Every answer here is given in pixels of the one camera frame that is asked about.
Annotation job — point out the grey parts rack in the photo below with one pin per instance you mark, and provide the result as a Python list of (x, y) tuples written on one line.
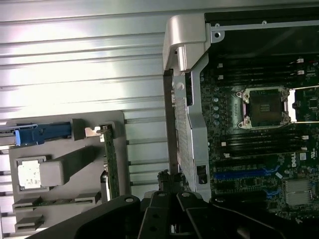
[(82, 189)]

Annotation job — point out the open PC case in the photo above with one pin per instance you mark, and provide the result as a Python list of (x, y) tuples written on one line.
[(197, 124)]

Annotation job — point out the blue expansion slot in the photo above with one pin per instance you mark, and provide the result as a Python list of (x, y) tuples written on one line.
[(239, 174)]

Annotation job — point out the blue disk caddy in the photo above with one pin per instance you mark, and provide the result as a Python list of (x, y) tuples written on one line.
[(42, 133)]

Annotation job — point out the silver chipset heatsink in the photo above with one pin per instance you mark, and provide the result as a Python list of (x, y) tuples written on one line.
[(297, 193)]

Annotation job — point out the silver CPU chip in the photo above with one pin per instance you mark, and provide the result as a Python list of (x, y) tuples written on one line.
[(28, 174)]

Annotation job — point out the CPU socket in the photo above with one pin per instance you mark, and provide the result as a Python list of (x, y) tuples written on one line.
[(264, 107)]

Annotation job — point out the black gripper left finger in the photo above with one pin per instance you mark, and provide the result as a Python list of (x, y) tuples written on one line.
[(99, 219)]

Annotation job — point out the metal socket cover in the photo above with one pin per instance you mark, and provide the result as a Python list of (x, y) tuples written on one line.
[(291, 107)]

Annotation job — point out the green motherboard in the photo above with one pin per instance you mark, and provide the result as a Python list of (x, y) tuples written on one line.
[(224, 112)]

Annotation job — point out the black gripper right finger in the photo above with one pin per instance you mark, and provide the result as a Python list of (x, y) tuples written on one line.
[(249, 219)]

